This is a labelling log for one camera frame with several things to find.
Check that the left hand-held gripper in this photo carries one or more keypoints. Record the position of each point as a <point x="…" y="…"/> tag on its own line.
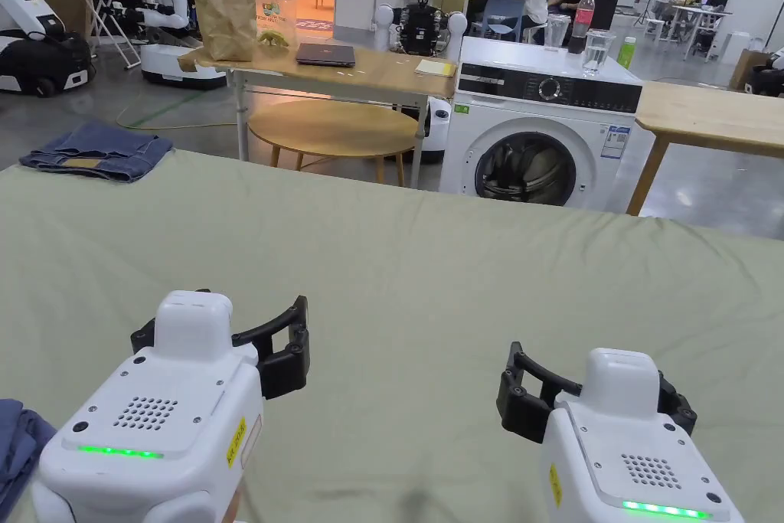
<point x="153" y="419"/>

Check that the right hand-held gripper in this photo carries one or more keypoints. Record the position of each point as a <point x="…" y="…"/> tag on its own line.
<point x="625" y="443"/>

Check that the bed with pale green sheet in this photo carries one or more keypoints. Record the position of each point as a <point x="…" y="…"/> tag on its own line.
<point x="398" y="253"/>

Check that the dark blue garment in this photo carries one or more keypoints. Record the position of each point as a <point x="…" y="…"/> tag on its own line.
<point x="18" y="449"/>

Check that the folded blue jeans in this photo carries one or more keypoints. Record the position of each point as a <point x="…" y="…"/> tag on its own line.
<point x="104" y="149"/>

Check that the white robot on flat base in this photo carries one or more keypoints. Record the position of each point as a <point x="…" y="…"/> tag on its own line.
<point x="177" y="63"/>

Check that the white washing machine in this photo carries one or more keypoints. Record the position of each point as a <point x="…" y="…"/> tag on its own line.
<point x="527" y="118"/>

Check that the large white wheeled robot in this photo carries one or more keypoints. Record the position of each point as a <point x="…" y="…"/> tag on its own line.
<point x="24" y="51"/>

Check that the brown carton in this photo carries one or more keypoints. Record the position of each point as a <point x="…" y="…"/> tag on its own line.
<point x="744" y="66"/>

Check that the black robot with white shoulders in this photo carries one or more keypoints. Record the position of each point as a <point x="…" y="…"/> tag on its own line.
<point x="422" y="27"/>

